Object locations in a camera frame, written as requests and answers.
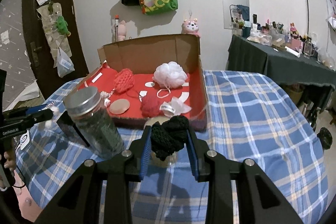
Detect beige round powder puff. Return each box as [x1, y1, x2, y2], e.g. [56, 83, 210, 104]
[109, 98, 130, 115]

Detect black knitted scrunchie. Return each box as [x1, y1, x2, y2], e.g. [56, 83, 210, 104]
[150, 115, 189, 161]

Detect dark red knitted scrunchie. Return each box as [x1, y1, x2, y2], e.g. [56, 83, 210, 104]
[140, 94, 163, 118]

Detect person left hand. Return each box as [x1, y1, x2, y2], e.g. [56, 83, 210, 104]
[3, 148, 17, 173]

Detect large glass jar metal lid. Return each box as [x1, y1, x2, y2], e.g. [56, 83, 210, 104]
[63, 86, 123, 159]

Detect white plastic bag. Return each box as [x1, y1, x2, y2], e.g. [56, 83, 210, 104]
[56, 47, 75, 78]

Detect white lace scrunchie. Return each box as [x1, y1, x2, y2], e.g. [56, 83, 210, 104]
[100, 91, 112, 107]

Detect blue plaid tablecloth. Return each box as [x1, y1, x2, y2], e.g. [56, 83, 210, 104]
[17, 71, 328, 223]

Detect green dinosaur plush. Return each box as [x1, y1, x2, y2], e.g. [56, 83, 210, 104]
[56, 16, 71, 36]

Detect red mesh sponge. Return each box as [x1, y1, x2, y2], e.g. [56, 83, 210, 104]
[114, 68, 135, 94]

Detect white mesh miffy bag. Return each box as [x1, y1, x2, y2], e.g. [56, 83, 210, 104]
[159, 97, 192, 118]

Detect dark brown door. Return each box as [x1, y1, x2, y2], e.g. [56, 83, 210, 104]
[22, 0, 88, 98]

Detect cardboard box red lining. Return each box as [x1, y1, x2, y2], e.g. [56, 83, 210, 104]
[73, 34, 207, 132]

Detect white bath loofah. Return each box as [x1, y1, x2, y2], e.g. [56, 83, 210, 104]
[153, 61, 188, 89]

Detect dark green covered side table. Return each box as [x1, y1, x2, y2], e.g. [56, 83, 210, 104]
[227, 35, 335, 88]

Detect pink cat plush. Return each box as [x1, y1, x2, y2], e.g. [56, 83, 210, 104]
[181, 18, 201, 38]

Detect white refrigerator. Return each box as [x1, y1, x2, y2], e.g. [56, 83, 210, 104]
[307, 0, 335, 60]

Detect white device with ring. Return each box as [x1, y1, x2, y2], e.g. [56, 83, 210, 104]
[15, 130, 31, 151]

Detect pink plush on wall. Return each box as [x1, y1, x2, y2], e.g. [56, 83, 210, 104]
[115, 20, 126, 42]

